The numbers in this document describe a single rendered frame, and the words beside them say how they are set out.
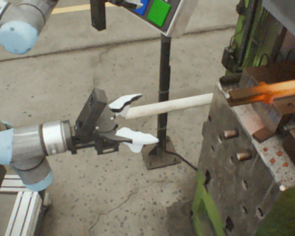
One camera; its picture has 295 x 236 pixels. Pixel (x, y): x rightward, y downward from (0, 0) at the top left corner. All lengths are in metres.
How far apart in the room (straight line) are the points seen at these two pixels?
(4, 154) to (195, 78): 1.88
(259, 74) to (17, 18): 0.62
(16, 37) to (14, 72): 1.92
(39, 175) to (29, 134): 0.12
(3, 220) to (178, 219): 0.84
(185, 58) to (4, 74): 1.45
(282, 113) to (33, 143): 0.58
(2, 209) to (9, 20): 1.04
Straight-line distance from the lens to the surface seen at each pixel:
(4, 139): 0.72
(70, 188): 1.81
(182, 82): 2.36
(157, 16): 1.09
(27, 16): 0.77
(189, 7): 1.09
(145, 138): 0.67
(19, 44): 0.74
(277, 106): 0.82
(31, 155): 0.72
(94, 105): 0.64
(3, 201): 1.63
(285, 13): 0.75
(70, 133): 0.71
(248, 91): 0.80
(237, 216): 1.04
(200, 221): 1.52
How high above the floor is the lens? 1.52
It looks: 47 degrees down
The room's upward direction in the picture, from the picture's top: straight up
